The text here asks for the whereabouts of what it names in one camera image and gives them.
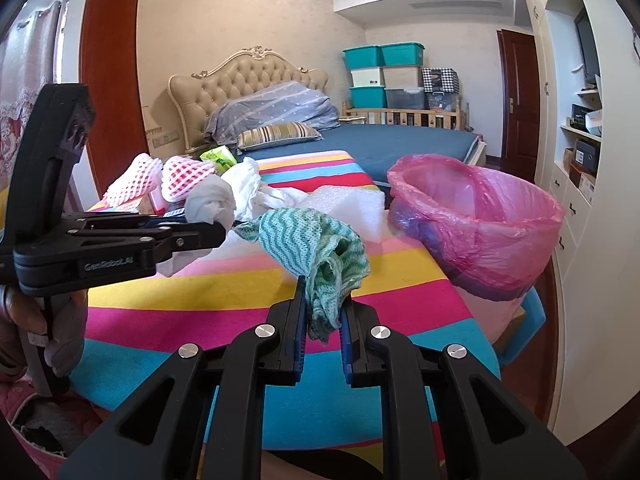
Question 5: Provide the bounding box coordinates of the person's left hand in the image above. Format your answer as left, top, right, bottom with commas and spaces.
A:
0, 285, 88, 378

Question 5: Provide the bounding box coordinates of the dark storage bag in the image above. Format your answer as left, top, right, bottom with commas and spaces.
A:
425, 91, 458, 111

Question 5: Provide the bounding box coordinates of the dark wooden door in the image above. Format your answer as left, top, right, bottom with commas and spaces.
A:
496, 29, 542, 183

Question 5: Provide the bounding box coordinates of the black television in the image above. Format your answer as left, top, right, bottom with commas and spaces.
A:
574, 7, 601, 86

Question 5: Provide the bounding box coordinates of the pink quilted cloth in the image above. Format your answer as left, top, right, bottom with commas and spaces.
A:
0, 370, 101, 480

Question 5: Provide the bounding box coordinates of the white foam sheet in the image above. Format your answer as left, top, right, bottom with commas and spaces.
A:
295, 185, 388, 243

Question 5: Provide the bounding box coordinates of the teal storage box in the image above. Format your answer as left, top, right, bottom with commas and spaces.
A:
349, 85, 387, 109
380, 42, 426, 67
343, 46, 386, 71

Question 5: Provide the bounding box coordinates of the blue bed sheet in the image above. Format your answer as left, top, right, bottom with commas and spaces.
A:
235, 124, 483, 183

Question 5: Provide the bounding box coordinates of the beige tufted headboard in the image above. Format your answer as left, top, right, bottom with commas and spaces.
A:
167, 46, 329, 153

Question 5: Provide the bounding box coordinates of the pink foam fruit net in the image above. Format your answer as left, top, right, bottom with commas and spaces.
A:
161, 156, 217, 203
102, 153, 164, 207

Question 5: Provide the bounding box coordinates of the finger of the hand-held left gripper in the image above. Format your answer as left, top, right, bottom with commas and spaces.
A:
69, 221, 227, 263
61, 211, 173, 231

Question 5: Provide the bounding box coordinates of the brown wooden pillar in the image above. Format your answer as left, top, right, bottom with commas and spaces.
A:
79, 0, 146, 196

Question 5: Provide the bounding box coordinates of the grey clear storage box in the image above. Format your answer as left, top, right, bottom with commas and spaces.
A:
385, 87, 426, 111

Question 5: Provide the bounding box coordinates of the colourful striped blanket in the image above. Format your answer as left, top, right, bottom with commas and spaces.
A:
70, 150, 501, 453

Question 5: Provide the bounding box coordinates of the striped pillow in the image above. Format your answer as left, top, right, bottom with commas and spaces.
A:
236, 122, 322, 153

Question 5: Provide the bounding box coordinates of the green wavy knit cloth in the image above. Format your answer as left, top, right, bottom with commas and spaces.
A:
234, 207, 372, 346

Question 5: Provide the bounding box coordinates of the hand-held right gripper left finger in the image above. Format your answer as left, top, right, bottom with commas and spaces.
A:
59, 275, 307, 480

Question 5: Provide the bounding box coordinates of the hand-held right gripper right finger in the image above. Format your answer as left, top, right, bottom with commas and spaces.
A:
340, 300, 587, 480

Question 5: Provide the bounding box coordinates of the pink lace curtain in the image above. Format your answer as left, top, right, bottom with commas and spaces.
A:
0, 0, 63, 186

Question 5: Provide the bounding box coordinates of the white built-in cabinet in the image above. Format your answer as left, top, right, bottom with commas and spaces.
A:
525, 0, 640, 446

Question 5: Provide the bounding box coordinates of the green snack packet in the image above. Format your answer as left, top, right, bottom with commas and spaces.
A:
200, 146, 238, 171

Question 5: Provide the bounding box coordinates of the white storage box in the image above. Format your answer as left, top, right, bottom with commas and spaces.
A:
350, 66, 386, 88

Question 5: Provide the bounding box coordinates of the beige storage box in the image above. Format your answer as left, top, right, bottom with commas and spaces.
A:
382, 65, 423, 90

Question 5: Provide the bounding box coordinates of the black white checkered bag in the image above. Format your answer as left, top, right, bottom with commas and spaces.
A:
421, 67, 460, 94

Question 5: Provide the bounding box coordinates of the bin with pink liner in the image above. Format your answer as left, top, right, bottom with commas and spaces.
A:
386, 154, 566, 346

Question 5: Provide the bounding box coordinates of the black safe box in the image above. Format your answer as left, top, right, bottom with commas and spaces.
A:
574, 138, 602, 166

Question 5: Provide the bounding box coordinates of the white plastic bag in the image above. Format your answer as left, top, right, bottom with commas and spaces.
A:
159, 157, 312, 277

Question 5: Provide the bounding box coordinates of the grey white paper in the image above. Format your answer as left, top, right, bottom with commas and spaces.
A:
185, 175, 237, 235

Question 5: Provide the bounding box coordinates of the blue-grey duvet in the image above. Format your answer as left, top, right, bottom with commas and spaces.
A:
204, 81, 341, 146

